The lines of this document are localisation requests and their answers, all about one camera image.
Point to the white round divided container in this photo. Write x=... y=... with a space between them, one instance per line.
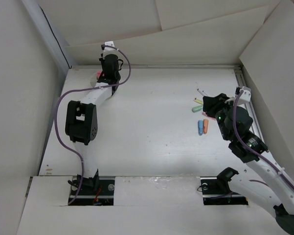
x=94 y=79

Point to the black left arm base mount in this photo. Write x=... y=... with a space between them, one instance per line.
x=94 y=191

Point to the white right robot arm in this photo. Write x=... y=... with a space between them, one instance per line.
x=277 y=196

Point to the pink highlighter marker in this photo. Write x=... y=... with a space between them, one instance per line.
x=205 y=115

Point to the orange highlighter marker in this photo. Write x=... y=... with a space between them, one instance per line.
x=205 y=126

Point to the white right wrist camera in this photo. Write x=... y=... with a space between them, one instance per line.
x=242 y=96

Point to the yellow red felt pen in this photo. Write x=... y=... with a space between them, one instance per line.
x=198 y=101

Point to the blue highlighter marker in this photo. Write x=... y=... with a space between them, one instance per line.
x=200 y=127

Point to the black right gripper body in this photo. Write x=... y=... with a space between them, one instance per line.
x=220 y=116

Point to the green highlighter marker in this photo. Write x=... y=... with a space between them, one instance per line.
x=197 y=108

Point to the pink capped glue bottle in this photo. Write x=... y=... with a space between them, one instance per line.
x=98 y=74

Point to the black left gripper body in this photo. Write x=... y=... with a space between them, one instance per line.
x=101 y=59

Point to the aluminium rail right edge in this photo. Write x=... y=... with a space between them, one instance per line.
x=255 y=128

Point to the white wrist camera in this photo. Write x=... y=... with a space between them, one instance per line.
x=108 y=48
x=242 y=96

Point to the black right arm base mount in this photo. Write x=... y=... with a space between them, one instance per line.
x=216 y=192

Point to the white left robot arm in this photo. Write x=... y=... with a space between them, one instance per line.
x=81 y=120

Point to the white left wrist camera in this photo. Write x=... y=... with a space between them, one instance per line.
x=108 y=48

